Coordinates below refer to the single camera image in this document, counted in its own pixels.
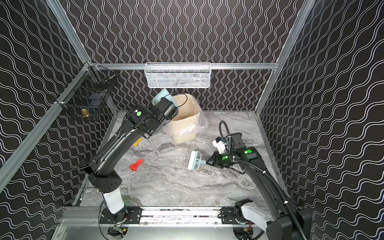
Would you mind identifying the cream plastic waste bin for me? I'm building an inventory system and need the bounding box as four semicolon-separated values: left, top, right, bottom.
168;94;201;144

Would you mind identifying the pale green dustpan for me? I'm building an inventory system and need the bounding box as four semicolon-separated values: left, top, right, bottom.
152;88;175;105

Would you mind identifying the yellow paper scrap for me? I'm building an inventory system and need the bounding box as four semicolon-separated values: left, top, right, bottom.
134;138;142;147

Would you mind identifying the black wire side basket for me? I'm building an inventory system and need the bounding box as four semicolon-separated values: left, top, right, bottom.
61;66;117;122

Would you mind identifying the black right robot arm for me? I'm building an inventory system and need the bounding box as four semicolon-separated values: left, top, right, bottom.
206;147;312;240

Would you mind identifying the brass object in basket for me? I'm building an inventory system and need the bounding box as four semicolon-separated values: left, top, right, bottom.
81;109;90;118

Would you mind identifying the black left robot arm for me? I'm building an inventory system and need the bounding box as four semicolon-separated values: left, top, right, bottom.
85;97;178;215

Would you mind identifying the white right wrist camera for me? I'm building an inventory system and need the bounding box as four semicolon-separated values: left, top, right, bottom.
212;137;227;154

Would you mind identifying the pale green hand brush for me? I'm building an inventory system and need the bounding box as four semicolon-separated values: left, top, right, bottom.
188;151;207;171

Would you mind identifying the white wire wall basket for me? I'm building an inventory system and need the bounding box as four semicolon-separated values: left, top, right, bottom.
144;62;212;89

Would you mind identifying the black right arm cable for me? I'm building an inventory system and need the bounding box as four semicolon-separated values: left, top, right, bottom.
218;120;308;240

